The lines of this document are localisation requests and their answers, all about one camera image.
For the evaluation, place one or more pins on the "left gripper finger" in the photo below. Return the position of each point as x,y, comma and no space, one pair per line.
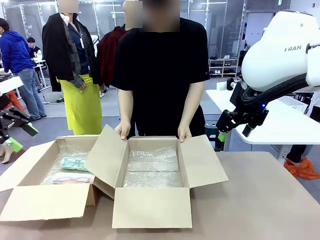
15,146
28,127

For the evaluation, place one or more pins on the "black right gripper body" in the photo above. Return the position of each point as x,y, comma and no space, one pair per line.
246,117

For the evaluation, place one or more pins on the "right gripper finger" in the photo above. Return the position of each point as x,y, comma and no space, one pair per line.
250,128
225,122

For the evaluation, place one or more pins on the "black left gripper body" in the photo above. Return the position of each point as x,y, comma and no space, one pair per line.
5,117

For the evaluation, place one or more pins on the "brown cardboard shipping box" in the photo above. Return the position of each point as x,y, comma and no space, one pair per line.
37,205
150,210

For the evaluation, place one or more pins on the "person's right forearm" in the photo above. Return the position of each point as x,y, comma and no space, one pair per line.
125,110

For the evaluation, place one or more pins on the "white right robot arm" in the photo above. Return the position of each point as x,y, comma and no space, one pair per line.
275,57

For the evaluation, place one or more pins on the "person's left forearm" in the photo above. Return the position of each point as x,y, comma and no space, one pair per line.
191,112

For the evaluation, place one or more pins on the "teal packaged glasses set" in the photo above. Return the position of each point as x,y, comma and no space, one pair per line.
68,163

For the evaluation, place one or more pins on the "red packaged glasses set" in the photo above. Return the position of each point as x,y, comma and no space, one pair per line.
75,178

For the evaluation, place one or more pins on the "person's left hand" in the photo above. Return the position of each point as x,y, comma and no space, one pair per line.
184,132

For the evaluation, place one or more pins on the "person's right hand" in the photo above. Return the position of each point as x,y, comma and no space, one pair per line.
124,130

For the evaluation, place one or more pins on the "black plastic stool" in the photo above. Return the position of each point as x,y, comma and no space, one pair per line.
211,135

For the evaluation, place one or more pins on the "white work table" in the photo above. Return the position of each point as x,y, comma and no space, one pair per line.
10,83

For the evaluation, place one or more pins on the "white box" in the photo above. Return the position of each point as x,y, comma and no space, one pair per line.
222,86

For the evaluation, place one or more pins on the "wooden shoe rack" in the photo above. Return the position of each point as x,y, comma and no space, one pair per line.
223,67

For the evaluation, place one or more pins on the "yellow-green skirt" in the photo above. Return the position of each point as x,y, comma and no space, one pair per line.
80,107

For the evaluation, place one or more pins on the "person in black trousers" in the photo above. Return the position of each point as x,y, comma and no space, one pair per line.
300,152

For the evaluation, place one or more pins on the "white sneakers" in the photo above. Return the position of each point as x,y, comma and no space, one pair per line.
227,57

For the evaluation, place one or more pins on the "person in blue hoodie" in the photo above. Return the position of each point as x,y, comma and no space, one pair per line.
15,55

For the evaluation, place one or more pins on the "white desk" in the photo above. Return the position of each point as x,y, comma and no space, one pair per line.
40,62

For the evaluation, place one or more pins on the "seated person in varsity jacket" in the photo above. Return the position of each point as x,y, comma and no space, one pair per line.
33,50

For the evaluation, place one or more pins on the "person in black t-shirt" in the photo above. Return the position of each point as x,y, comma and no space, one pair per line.
160,75

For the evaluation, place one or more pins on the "black jacket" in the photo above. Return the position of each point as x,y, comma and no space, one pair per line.
57,50

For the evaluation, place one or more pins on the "mannequin in blue shirt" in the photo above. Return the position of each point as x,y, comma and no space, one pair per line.
75,32

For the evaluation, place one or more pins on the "mannequin in dark red garment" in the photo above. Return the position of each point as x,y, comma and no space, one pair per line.
107,55

